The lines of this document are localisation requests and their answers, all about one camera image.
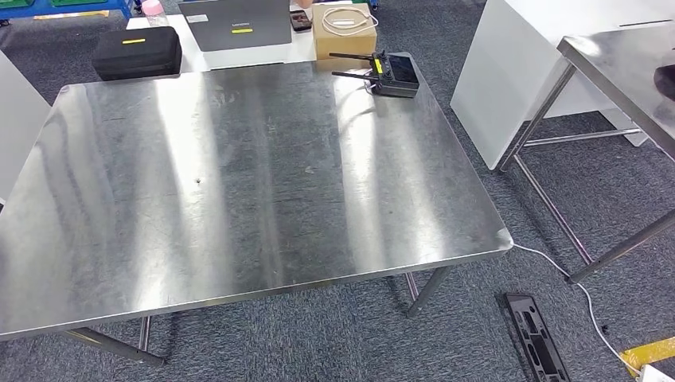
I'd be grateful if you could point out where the white floor cable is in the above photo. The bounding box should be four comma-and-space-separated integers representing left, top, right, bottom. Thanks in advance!
512, 243, 643, 376

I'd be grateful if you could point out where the grey laptop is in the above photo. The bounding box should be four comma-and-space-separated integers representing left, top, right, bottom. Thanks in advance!
178, 0, 293, 53

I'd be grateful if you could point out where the black smartphone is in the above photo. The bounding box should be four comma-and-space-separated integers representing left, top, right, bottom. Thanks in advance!
289, 9, 313, 33

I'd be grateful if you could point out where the black remote controller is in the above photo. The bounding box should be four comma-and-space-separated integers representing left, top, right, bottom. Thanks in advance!
329, 49, 421, 99

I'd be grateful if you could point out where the black zip case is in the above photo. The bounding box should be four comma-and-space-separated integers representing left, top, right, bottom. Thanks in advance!
92, 26, 184, 82

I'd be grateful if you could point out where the yellow floor tape square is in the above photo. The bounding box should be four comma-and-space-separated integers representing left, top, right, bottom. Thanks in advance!
619, 337, 675, 378

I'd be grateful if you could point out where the white cabinet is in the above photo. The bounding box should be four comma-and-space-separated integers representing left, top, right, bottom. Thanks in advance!
449, 0, 675, 171

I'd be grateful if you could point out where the white coiled cable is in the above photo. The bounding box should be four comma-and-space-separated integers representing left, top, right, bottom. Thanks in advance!
322, 6, 380, 37

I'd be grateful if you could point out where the cardboard box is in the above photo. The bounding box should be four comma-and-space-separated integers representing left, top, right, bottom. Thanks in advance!
312, 2, 379, 60

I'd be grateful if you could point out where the white power strip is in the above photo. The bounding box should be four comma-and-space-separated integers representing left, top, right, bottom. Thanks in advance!
638, 364, 675, 382

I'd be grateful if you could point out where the stainless steel workbench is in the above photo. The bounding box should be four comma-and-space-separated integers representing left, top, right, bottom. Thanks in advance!
0, 51, 514, 368

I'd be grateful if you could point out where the stainless steel table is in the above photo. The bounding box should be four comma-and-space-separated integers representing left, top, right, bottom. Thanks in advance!
495, 21, 675, 286

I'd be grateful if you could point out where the black car part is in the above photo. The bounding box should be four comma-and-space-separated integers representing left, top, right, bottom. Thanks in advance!
654, 64, 675, 102

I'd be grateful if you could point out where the yellow tape strip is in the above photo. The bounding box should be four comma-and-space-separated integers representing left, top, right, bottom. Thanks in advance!
32, 9, 110, 21

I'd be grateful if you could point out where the blue metal cart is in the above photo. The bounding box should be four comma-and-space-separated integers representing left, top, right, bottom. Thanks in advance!
0, 0, 133, 19

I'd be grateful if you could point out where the black plastic plate part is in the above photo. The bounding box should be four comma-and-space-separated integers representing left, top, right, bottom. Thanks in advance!
503, 292, 572, 382

